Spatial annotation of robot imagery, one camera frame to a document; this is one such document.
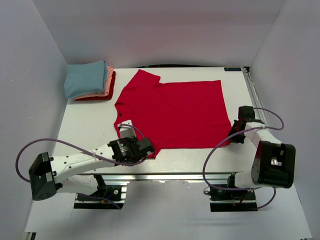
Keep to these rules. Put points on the bright red t shirt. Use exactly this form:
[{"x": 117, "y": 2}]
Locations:
[{"x": 175, "y": 115}]

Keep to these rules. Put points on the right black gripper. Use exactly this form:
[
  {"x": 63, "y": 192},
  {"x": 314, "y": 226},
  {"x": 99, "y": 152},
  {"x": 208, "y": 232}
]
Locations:
[{"x": 237, "y": 139}]

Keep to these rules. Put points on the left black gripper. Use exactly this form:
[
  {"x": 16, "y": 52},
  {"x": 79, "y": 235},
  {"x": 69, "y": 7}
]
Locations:
[{"x": 131, "y": 139}]

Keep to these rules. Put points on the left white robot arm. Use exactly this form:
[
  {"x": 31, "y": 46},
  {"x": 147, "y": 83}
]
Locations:
[{"x": 49, "y": 175}]

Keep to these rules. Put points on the aluminium table frame rail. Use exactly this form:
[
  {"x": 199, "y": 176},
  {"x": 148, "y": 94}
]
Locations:
[{"x": 163, "y": 176}]

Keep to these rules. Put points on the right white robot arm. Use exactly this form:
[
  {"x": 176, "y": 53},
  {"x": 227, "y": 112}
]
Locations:
[{"x": 274, "y": 161}]

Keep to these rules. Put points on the folded dark red t shirt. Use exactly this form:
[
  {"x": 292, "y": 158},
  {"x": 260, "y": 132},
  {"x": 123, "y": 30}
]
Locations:
[{"x": 106, "y": 96}]

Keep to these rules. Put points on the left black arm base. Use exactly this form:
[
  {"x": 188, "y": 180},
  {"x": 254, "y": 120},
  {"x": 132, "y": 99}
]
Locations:
[{"x": 104, "y": 197}]

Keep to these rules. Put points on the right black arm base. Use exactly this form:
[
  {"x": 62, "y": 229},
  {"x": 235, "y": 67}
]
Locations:
[{"x": 222, "y": 201}]

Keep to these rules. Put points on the blue label sticker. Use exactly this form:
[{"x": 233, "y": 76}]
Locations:
[{"x": 232, "y": 69}]

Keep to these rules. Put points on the folded light blue t shirt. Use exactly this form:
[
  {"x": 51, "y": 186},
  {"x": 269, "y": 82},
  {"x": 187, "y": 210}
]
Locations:
[{"x": 82, "y": 79}]

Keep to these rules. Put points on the folded pink t shirt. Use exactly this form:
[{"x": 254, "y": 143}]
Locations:
[{"x": 109, "y": 70}]

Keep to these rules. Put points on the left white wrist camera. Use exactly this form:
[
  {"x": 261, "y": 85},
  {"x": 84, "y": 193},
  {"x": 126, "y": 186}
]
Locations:
[{"x": 126, "y": 129}]

